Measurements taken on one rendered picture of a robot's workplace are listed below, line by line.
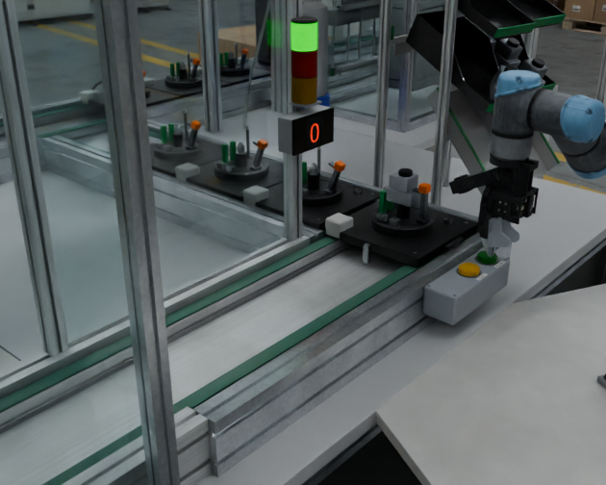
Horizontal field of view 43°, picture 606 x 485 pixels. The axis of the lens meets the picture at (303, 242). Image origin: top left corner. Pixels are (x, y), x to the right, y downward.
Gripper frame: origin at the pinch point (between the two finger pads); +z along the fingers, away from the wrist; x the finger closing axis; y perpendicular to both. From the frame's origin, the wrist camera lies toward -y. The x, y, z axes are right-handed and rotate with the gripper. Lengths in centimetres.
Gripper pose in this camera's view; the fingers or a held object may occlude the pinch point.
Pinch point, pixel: (488, 248)
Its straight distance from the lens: 155.9
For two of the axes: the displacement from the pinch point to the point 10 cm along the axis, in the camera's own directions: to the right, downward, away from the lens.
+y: 7.5, 2.8, -6.0
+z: 0.0, 9.0, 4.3
